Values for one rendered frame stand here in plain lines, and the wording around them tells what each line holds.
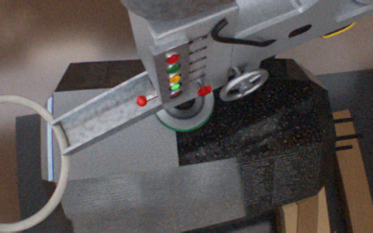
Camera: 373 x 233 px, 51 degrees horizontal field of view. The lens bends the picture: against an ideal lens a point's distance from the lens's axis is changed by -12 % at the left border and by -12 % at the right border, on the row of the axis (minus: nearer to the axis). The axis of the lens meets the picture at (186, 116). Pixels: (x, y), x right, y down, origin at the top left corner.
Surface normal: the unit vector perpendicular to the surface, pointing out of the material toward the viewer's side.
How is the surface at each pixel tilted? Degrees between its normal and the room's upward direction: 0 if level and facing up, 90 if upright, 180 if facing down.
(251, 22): 4
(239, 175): 45
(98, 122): 8
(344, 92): 0
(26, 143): 0
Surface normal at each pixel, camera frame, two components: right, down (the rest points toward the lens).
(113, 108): -0.15, -0.26
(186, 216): 0.10, 0.43
